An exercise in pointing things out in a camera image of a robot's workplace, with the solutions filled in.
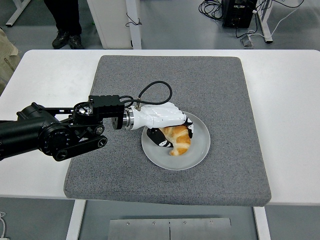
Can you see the small grey floor adapter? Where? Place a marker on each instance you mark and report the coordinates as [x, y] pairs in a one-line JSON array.
[[247, 41]]

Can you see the person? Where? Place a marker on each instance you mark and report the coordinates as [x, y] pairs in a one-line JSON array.
[[65, 15], [6, 55]]

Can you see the white desk leg with foot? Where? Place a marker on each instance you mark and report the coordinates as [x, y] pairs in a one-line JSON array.
[[266, 25]]

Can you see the grey felt mat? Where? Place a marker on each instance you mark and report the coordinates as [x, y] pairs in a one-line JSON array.
[[175, 72]]

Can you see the white table leg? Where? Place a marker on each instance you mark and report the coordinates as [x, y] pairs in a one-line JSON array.
[[75, 222], [262, 225]]

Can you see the golden croissant bread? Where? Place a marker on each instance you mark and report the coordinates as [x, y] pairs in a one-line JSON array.
[[181, 142]]

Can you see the pale grey round plate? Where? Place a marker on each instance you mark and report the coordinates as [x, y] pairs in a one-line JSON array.
[[200, 150]]

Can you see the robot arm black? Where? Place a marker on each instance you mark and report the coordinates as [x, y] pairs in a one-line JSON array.
[[25, 132]]

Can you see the white cabinet panel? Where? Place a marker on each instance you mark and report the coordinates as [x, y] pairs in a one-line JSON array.
[[110, 22]]

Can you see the white desk leg column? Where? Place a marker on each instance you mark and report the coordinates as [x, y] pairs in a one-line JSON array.
[[136, 35]]

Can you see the white desk foot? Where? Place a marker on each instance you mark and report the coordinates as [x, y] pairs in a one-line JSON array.
[[15, 17]]

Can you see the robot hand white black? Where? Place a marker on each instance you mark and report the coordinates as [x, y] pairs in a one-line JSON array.
[[160, 115]]

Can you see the black computer tower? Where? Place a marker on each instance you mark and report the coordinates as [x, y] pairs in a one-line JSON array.
[[237, 15]]

